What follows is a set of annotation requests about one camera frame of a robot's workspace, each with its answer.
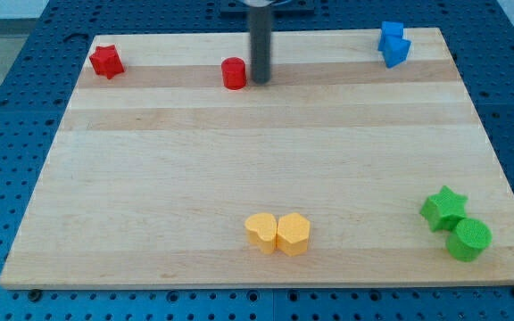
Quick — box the yellow hexagon block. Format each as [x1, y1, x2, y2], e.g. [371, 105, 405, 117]
[277, 212, 311, 257]

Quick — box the red star block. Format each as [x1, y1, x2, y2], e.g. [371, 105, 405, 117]
[89, 45, 125, 79]

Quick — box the green cylinder block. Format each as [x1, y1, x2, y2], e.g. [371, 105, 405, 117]
[445, 218, 493, 262]

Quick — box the yellow heart block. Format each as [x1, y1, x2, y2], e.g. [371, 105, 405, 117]
[244, 212, 278, 254]

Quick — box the blue triangle block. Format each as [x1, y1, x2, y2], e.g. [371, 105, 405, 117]
[382, 36, 411, 69]

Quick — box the blue cube block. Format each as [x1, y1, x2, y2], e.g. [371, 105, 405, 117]
[377, 21, 404, 52]

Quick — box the green star block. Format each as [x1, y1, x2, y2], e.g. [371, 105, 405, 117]
[419, 185, 468, 232]

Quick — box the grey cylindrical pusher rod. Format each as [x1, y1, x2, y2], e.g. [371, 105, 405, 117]
[247, 3, 273, 85]

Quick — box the red cylinder block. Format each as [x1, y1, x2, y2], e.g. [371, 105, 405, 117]
[220, 57, 246, 90]

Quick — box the light wooden board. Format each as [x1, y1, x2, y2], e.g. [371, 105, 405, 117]
[0, 28, 514, 290]

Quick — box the dark robot tool mount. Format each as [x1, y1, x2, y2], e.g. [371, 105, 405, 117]
[219, 0, 316, 18]

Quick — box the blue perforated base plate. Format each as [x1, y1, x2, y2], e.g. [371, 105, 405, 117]
[0, 1, 514, 320]

